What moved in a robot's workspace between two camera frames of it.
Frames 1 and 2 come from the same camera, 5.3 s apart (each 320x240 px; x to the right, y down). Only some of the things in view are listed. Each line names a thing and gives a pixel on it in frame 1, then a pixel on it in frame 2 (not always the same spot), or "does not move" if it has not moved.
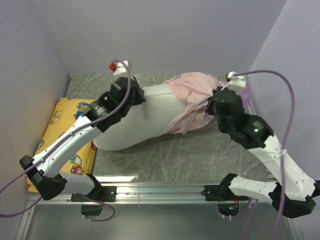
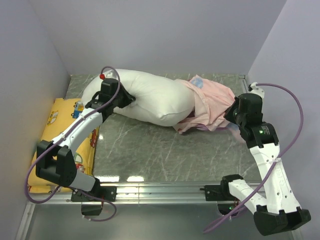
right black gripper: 210,109 → 228,114
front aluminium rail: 157,193 does not move
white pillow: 161,111 → 159,100
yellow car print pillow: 67,111 does not move
